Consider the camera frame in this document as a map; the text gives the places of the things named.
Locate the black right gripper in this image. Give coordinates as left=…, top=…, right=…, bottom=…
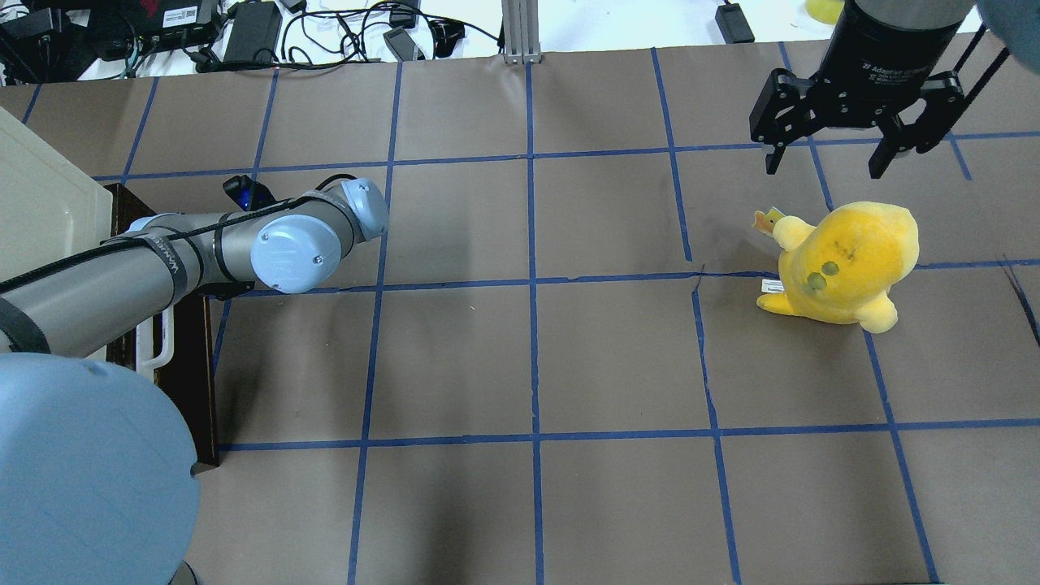
left=749, top=1, right=973, bottom=180

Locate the dark wooden drawer front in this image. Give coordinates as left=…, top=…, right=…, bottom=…
left=102, top=183, right=219, bottom=473

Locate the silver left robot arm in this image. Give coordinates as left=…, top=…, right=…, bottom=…
left=1, top=174, right=389, bottom=584

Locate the yellow plush toy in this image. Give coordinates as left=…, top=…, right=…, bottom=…
left=753, top=202, right=920, bottom=334

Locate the black power adapter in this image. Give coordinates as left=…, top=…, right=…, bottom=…
left=714, top=1, right=756, bottom=45

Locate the black small device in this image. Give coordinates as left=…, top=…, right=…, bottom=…
left=383, top=27, right=427, bottom=62

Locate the black power brick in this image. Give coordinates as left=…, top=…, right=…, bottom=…
left=222, top=1, right=282, bottom=66

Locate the cream cabinet body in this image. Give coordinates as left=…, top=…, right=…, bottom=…
left=1, top=111, right=114, bottom=280

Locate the aluminium frame post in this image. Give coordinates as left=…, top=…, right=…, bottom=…
left=501, top=0, right=543, bottom=63

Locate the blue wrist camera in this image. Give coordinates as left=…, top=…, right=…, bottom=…
left=222, top=175, right=278, bottom=212

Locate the white drawer handle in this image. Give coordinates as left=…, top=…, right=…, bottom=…
left=134, top=306, right=176, bottom=384

